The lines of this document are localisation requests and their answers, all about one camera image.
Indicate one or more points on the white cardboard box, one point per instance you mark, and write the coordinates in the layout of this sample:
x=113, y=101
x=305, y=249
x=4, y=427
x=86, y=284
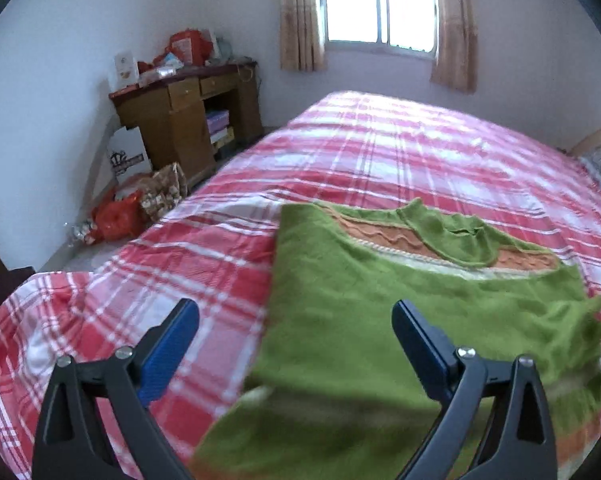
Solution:
x=128, y=157

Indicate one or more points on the green knitted sweater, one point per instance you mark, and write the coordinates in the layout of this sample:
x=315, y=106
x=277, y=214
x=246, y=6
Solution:
x=340, y=310

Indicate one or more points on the dark wooden furniture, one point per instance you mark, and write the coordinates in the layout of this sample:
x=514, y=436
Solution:
x=0, y=280

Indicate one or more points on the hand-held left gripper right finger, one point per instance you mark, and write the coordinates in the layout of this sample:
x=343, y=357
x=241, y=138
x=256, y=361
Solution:
x=425, y=355

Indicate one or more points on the patterned gift bag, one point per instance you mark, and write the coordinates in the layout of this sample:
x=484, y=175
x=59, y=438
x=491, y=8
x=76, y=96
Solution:
x=163, y=192

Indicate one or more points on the beige curtain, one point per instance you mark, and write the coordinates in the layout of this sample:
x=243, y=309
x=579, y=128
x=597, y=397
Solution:
x=300, y=20
x=455, y=35

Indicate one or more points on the white greeting card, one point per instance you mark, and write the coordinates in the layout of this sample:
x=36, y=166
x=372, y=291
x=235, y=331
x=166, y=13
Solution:
x=125, y=71

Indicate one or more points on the window with metal bars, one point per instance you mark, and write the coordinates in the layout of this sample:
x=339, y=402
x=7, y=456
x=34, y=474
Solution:
x=355, y=0

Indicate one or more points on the bed with red plaid sheet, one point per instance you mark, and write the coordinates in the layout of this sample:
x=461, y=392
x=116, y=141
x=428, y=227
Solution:
x=380, y=150

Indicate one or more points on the clear plastic wrap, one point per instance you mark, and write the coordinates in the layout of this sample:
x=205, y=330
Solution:
x=83, y=232

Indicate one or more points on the cream wooden headboard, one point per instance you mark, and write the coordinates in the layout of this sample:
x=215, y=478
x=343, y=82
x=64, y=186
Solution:
x=597, y=139

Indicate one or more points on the wooden desk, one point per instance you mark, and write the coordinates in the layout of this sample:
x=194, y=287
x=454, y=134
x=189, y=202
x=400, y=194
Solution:
x=185, y=130

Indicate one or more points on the red plastic bag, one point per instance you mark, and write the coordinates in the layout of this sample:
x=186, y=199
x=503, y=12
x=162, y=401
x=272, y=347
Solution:
x=118, y=217

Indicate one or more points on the stack of books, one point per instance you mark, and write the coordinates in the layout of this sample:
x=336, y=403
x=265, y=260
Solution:
x=218, y=125

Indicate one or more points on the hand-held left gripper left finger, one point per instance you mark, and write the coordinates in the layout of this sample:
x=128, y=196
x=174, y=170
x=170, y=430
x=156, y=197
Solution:
x=168, y=355

